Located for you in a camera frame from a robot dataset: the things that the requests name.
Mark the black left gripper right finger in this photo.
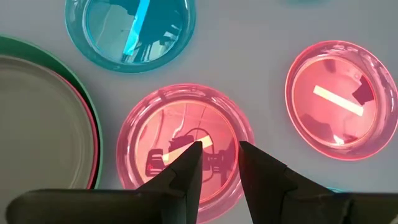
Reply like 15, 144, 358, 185
238, 141, 398, 224

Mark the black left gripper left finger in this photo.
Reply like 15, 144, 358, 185
5, 141, 203, 224

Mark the clear red plastic plate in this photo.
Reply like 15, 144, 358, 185
284, 40, 398, 162
116, 83, 256, 224

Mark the large grey plastic plate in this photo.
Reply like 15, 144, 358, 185
0, 55, 96, 191

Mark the large green plastic plate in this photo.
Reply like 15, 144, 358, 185
0, 35, 104, 190

